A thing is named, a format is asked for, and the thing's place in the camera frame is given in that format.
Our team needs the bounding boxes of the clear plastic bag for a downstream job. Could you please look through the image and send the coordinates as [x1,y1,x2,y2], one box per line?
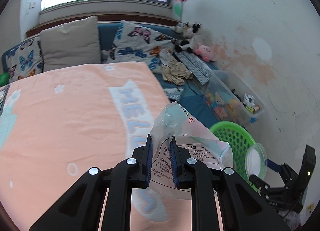
[150,102,233,200]

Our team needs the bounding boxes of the round clear plastic lid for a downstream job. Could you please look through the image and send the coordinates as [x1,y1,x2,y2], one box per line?
[245,143,267,180]

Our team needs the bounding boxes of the green plastic basket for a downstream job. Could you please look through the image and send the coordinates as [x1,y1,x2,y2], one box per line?
[209,121,258,191]

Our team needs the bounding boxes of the pink blanket tablecloth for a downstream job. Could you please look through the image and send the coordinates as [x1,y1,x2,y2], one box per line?
[0,61,226,231]

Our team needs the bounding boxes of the clear plastic toy bin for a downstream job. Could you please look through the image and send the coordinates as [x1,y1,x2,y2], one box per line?
[203,70,265,126]

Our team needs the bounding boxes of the blue sofa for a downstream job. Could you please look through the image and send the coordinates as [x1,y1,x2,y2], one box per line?
[1,21,226,132]

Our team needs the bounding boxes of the grey striped cloth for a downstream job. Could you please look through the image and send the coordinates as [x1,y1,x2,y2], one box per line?
[174,51,212,85]

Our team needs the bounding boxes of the beige crumpled garment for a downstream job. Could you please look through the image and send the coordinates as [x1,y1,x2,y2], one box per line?
[159,49,193,86]

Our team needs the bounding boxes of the picture book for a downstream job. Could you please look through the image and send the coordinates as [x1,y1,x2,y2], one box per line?
[0,84,10,115]

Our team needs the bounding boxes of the pink plush toy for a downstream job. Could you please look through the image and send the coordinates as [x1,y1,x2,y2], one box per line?
[194,44,216,63]

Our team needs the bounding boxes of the butterfly pillow left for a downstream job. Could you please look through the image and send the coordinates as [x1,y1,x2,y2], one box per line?
[5,36,44,83]

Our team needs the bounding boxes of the butterfly pillow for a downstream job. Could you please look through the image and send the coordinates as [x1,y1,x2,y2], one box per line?
[5,36,44,83]
[102,20,177,74]

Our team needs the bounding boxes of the beige cushion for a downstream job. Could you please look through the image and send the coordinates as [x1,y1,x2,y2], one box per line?
[40,16,101,72]

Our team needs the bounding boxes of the cow plush toy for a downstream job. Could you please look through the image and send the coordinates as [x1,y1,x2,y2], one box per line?
[171,22,203,53]

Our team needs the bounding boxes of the butterfly pillow right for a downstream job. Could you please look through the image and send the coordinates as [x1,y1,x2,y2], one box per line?
[102,20,177,74]

